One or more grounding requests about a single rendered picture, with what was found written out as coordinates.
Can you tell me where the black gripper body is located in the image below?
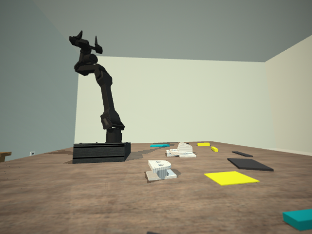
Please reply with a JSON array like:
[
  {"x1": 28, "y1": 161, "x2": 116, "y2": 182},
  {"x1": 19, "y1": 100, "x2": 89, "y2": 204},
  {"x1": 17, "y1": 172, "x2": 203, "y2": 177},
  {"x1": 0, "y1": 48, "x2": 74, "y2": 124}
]
[{"x1": 69, "y1": 36, "x2": 103, "y2": 55}]

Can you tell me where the yellow flat plate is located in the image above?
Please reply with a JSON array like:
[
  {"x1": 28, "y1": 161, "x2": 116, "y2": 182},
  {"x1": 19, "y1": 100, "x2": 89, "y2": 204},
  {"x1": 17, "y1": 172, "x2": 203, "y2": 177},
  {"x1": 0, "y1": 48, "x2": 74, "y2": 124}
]
[{"x1": 204, "y1": 171, "x2": 259, "y2": 185}]

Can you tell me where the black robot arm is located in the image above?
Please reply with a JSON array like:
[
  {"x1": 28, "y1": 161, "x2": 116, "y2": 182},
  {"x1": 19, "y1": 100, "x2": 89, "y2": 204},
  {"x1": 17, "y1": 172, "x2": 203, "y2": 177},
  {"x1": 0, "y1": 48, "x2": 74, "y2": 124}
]
[{"x1": 74, "y1": 39, "x2": 125, "y2": 143}]

